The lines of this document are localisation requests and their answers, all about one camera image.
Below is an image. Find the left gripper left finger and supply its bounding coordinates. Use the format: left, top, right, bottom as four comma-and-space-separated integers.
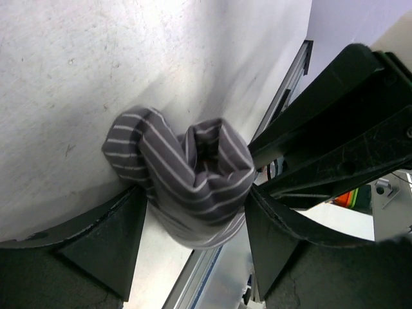
1, 187, 147, 308

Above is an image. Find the aluminium frame rail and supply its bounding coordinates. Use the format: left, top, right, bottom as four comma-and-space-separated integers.
160, 39, 314, 309

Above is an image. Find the striped grey underwear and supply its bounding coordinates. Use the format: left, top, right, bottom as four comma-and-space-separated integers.
102, 108, 256, 250

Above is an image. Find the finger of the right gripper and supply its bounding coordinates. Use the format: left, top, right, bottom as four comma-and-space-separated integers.
257, 106, 411, 210
248, 44, 411, 168

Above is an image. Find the blue orange background box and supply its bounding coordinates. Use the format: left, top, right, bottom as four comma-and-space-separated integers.
332, 185, 372, 214

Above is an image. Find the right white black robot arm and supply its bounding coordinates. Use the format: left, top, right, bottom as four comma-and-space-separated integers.
248, 13, 411, 209

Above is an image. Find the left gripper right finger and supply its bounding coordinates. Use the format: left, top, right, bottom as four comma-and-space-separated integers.
245, 186, 411, 308

